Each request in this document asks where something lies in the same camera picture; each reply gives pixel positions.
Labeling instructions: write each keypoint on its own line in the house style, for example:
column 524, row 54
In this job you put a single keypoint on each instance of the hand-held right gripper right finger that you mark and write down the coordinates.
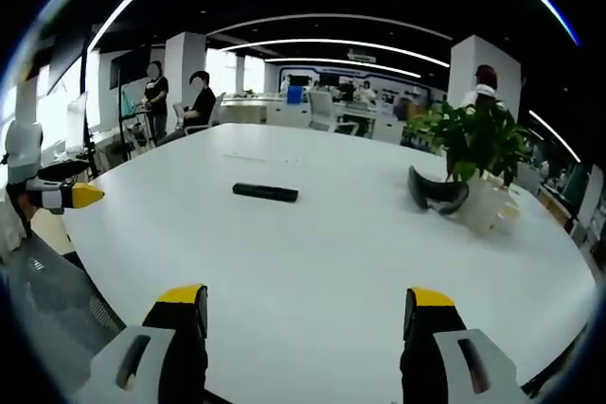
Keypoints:
column 440, row 347

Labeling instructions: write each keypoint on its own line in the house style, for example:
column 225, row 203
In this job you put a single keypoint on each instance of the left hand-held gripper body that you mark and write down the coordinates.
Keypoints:
column 23, row 148

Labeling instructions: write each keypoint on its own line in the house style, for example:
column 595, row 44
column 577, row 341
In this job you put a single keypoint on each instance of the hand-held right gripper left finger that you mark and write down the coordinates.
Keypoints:
column 165, row 347

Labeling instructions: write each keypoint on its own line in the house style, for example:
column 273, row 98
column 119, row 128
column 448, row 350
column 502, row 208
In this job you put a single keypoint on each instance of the black remote control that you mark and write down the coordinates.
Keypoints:
column 265, row 192

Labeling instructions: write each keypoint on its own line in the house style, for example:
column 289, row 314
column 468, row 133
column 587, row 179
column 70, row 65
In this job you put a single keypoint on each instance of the black floor stand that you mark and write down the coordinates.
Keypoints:
column 87, row 129

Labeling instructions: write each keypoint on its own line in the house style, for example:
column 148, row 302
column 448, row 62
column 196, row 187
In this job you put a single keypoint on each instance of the grey mesh office chair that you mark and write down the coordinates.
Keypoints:
column 52, row 300

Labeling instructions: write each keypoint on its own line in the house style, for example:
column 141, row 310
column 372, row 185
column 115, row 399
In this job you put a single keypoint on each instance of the white plant pot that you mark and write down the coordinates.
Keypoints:
column 487, row 207

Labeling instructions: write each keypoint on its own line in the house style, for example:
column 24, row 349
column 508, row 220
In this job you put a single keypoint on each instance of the black curved headset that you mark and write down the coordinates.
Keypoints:
column 426, row 191

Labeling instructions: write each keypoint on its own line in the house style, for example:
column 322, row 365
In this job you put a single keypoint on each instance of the white office chair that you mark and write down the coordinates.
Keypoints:
column 215, row 113
column 324, row 110

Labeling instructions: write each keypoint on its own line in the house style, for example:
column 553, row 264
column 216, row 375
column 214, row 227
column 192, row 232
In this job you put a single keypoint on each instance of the green potted plant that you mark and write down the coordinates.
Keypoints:
column 473, row 139

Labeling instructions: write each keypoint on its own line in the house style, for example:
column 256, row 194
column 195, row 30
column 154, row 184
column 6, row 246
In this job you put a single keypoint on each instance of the blue box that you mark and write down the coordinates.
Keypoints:
column 295, row 94

